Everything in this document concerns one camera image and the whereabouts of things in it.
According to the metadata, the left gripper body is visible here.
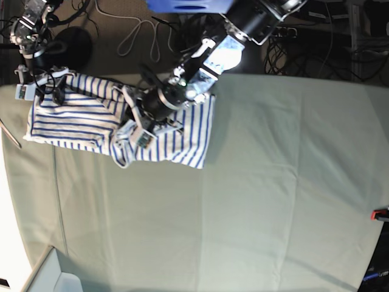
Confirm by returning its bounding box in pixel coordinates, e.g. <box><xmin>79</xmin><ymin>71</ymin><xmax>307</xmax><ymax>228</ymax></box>
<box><xmin>121</xmin><ymin>86</ymin><xmax>184</xmax><ymax>140</ymax></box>

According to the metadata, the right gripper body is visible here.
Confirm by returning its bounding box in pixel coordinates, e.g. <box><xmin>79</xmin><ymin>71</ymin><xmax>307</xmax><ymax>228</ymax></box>
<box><xmin>15</xmin><ymin>64</ymin><xmax>76</xmax><ymax>105</ymax></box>

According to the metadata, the blue white striped t-shirt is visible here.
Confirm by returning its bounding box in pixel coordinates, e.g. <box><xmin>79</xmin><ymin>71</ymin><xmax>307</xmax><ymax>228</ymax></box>
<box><xmin>24</xmin><ymin>74</ymin><xmax>216</xmax><ymax>169</ymax></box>

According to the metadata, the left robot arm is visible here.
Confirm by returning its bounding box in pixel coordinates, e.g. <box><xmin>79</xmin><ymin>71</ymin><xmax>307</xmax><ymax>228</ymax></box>
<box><xmin>123</xmin><ymin>1</ymin><xmax>305</xmax><ymax>148</ymax></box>

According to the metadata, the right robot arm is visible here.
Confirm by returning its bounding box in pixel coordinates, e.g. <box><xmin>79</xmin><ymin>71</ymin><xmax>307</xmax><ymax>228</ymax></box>
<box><xmin>10</xmin><ymin>1</ymin><xmax>71</xmax><ymax>105</ymax></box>

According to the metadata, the black round stand base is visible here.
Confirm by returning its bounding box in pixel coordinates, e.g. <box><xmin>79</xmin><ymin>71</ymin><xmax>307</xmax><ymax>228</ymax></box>
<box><xmin>44</xmin><ymin>27</ymin><xmax>93</xmax><ymax>71</ymax></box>

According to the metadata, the metal rod on table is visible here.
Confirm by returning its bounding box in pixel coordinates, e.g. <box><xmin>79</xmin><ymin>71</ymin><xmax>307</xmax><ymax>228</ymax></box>
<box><xmin>0</xmin><ymin>120</ymin><xmax>22</xmax><ymax>149</ymax></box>

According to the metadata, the green table cloth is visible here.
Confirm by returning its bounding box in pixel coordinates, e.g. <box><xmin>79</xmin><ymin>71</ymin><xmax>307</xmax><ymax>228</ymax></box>
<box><xmin>1</xmin><ymin>74</ymin><xmax>388</xmax><ymax>291</ymax></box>

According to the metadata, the white power strip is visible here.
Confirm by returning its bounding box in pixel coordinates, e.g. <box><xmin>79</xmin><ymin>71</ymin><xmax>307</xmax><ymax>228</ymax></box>
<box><xmin>272</xmin><ymin>26</ymin><xmax>298</xmax><ymax>38</ymax></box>

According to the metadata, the white plastic bin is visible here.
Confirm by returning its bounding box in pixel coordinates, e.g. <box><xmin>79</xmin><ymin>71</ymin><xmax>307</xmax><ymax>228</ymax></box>
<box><xmin>21</xmin><ymin>245</ymin><xmax>83</xmax><ymax>292</ymax></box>

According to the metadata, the red black clamp right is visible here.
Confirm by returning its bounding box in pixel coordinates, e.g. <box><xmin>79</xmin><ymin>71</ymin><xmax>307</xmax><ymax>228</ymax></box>
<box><xmin>371</xmin><ymin>207</ymin><xmax>389</xmax><ymax>223</ymax></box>

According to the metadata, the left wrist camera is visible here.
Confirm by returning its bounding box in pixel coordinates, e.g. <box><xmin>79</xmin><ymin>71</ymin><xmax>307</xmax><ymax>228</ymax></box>
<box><xmin>130</xmin><ymin>127</ymin><xmax>157</xmax><ymax>150</ymax></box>

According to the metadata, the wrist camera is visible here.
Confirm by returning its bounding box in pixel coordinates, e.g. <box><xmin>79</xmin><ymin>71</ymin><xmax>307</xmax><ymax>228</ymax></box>
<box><xmin>130</xmin><ymin>127</ymin><xmax>157</xmax><ymax>150</ymax></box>
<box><xmin>15</xmin><ymin>84</ymin><xmax>36</xmax><ymax>102</ymax></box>

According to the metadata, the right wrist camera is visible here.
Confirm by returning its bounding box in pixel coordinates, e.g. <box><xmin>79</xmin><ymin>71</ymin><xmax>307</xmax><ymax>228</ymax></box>
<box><xmin>15</xmin><ymin>84</ymin><xmax>36</xmax><ymax>102</ymax></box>

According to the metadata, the grey looped cable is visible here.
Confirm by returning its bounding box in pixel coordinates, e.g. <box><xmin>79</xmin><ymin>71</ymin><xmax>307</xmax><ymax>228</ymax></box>
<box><xmin>94</xmin><ymin>0</ymin><xmax>171</xmax><ymax>63</ymax></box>

